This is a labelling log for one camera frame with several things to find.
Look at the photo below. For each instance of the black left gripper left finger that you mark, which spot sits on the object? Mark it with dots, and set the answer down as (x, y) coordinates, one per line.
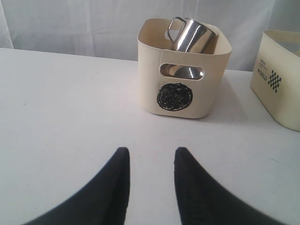
(102, 201)

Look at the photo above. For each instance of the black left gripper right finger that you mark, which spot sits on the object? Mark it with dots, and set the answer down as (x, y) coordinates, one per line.
(202, 200)

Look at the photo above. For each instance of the stainless steel bowl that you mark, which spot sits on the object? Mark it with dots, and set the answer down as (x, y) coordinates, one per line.
(183, 72)

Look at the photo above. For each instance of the cream bin with circle mark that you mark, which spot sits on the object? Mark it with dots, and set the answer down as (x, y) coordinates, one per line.
(172, 96)

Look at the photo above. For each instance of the cream bin with triangle mark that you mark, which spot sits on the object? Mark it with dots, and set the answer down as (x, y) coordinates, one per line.
(276, 77)

